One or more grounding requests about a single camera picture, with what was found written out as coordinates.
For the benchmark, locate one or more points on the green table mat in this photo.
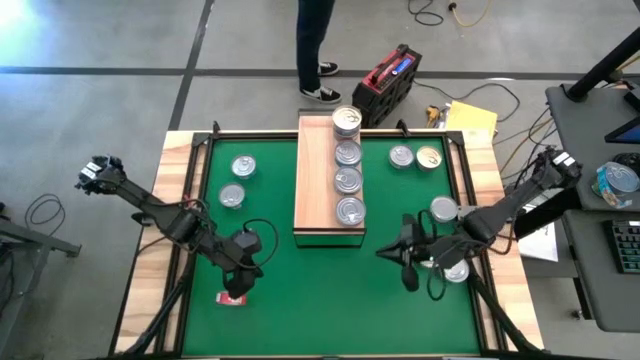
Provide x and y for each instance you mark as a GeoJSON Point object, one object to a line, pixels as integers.
{"type": "Point", "coordinates": [300, 330]}

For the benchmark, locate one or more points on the red-label seafood can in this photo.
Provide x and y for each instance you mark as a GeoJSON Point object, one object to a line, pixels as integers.
{"type": "Point", "coordinates": [231, 299]}

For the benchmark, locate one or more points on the black tablet screen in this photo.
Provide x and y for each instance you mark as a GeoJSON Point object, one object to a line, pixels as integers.
{"type": "Point", "coordinates": [627, 134]}

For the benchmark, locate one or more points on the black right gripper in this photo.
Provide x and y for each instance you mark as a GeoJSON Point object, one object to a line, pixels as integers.
{"type": "Point", "coordinates": [410, 250]}

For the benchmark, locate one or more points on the white paper sheet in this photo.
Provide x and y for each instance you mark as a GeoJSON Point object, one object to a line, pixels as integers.
{"type": "Point", "coordinates": [542, 247]}

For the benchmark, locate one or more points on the red and black tool case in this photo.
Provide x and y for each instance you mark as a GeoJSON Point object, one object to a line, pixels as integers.
{"type": "Point", "coordinates": [385, 90]}

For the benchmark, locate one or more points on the black metal stand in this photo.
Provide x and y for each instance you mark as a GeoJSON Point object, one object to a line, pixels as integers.
{"type": "Point", "coordinates": [45, 241]}

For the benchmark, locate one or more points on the grey desk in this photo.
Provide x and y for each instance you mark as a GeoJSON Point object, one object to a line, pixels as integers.
{"type": "Point", "coordinates": [590, 280]}
{"type": "Point", "coordinates": [580, 140]}

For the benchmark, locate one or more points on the blue-label silver-lid can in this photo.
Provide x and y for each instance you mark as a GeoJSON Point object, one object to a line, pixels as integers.
{"type": "Point", "coordinates": [243, 166]}

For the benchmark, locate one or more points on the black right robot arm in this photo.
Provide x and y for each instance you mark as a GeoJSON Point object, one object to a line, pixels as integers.
{"type": "Point", "coordinates": [500, 212]}

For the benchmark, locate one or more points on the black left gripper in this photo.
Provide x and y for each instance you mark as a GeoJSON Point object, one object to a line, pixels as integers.
{"type": "Point", "coordinates": [242, 267]}

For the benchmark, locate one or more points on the black monitor pole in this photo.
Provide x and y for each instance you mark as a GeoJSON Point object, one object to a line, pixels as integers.
{"type": "Point", "coordinates": [600, 70]}

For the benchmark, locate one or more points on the yellow power plug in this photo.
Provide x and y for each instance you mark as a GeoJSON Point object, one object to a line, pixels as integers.
{"type": "Point", "coordinates": [433, 115]}

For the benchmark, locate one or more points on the person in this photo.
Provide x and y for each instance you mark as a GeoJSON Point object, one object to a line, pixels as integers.
{"type": "Point", "coordinates": [312, 45]}

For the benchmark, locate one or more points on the black desk support bar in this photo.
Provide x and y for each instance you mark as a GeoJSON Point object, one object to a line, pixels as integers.
{"type": "Point", "coordinates": [550, 215]}

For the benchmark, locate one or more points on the black table frame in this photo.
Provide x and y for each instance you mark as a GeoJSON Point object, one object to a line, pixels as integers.
{"type": "Point", "coordinates": [260, 136]}

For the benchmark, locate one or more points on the black keyboard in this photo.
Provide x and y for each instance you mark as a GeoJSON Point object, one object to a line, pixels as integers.
{"type": "Point", "coordinates": [627, 247]}

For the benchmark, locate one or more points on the wooden shelf with black frame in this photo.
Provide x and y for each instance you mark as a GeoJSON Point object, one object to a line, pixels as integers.
{"type": "Point", "coordinates": [315, 200]}

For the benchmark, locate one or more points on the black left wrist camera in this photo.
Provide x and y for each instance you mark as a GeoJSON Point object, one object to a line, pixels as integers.
{"type": "Point", "coordinates": [248, 241]}

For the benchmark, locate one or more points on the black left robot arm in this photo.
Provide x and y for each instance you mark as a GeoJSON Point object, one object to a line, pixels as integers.
{"type": "Point", "coordinates": [150, 205]}

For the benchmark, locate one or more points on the colourful-label can with silver lid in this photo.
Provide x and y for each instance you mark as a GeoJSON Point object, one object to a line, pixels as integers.
{"type": "Point", "coordinates": [617, 180]}

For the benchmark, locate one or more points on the yellow paper pad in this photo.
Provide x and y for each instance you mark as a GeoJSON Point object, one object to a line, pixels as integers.
{"type": "Point", "coordinates": [470, 119]}

